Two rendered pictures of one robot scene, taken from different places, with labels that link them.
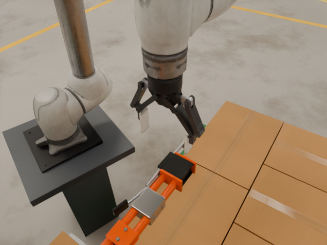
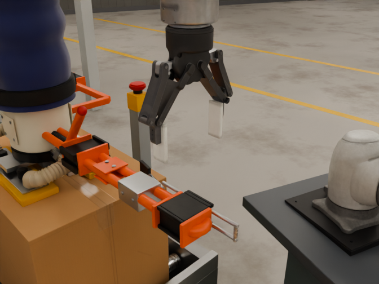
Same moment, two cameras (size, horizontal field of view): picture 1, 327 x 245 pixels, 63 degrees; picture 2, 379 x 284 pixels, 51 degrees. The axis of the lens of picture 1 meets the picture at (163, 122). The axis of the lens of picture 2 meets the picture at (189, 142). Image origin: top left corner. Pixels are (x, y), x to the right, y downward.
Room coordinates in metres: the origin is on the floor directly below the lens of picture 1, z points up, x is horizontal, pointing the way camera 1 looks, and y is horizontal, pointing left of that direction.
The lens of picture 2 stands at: (0.59, -0.62, 1.52)
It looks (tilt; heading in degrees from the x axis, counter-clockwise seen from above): 26 degrees down; 100
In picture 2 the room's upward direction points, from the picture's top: straight up
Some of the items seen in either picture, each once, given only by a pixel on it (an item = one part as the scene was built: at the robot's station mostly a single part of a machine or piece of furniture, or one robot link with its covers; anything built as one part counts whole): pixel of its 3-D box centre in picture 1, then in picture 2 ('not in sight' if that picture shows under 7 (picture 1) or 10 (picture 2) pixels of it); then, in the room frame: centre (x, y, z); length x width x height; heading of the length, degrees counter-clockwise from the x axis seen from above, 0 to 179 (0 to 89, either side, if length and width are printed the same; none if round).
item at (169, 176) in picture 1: (178, 171); (181, 218); (0.47, -0.04, 1.08); 0.08 x 0.07 x 0.05; 144
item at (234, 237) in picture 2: (152, 175); (182, 195); (0.46, 0.03, 1.08); 0.31 x 0.03 x 0.05; 144
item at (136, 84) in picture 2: not in sight; (137, 88); (0.11, 0.86, 1.02); 0.07 x 0.07 x 0.04
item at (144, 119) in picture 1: (144, 120); (215, 119); (0.52, 0.05, 1.24); 0.03 x 0.01 x 0.07; 145
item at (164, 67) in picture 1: (164, 58); (189, 5); (0.48, -0.01, 1.45); 0.09 x 0.09 x 0.06
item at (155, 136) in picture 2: (196, 136); (150, 130); (0.43, -0.08, 1.27); 0.03 x 0.01 x 0.05; 55
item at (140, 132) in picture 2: not in sight; (144, 194); (0.11, 0.86, 0.50); 0.07 x 0.07 x 1.00; 55
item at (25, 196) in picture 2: not in sight; (13, 168); (-0.07, 0.24, 0.97); 0.34 x 0.10 x 0.05; 144
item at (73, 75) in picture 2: not in sight; (33, 85); (-0.01, 0.32, 1.19); 0.23 x 0.23 x 0.04
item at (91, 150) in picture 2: not in sight; (85, 154); (0.19, 0.17, 1.08); 0.10 x 0.08 x 0.06; 54
